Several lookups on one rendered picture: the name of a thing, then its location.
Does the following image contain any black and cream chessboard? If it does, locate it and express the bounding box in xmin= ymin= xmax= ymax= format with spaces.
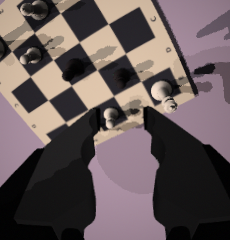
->
xmin=0 ymin=0 xmax=195 ymax=146

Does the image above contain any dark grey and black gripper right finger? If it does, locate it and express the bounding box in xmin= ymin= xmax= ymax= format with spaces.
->
xmin=143 ymin=106 xmax=230 ymax=240

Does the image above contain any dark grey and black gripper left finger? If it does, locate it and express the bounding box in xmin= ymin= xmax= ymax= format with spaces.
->
xmin=0 ymin=107 xmax=101 ymax=240

